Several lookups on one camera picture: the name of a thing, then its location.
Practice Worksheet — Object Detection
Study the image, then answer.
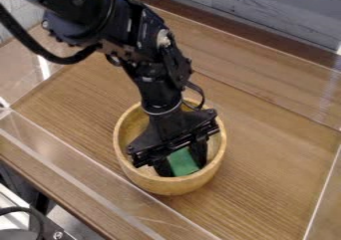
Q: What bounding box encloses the brown wooden bowl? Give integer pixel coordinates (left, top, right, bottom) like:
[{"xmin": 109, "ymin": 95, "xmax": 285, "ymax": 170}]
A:
[{"xmin": 114, "ymin": 103, "xmax": 228, "ymax": 196}]

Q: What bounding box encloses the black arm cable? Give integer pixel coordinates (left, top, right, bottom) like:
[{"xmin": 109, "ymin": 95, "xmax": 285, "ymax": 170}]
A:
[{"xmin": 0, "ymin": 3, "xmax": 102, "ymax": 66}]

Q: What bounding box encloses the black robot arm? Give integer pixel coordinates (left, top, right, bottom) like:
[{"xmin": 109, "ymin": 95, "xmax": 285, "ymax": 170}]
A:
[{"xmin": 28, "ymin": 0, "xmax": 220, "ymax": 177}]

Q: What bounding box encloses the black metal mount plate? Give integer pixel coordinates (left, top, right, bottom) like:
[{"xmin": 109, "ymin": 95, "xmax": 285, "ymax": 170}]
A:
[{"xmin": 28, "ymin": 207, "xmax": 86, "ymax": 240}]

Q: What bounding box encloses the green rectangular block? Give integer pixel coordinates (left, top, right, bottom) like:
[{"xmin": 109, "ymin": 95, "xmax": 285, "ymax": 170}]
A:
[{"xmin": 169, "ymin": 147, "xmax": 200, "ymax": 176}]

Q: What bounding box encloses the black cable lower left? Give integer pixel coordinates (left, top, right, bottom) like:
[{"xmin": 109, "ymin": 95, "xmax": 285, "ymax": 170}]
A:
[{"xmin": 0, "ymin": 206, "xmax": 47, "ymax": 240}]

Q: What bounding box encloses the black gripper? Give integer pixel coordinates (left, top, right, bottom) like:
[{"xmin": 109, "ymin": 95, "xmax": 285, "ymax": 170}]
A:
[{"xmin": 127, "ymin": 108, "xmax": 220, "ymax": 177}]

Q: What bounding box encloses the clear acrylic tray wall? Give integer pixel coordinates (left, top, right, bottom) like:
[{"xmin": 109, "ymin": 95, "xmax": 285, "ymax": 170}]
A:
[{"xmin": 0, "ymin": 0, "xmax": 341, "ymax": 240}]

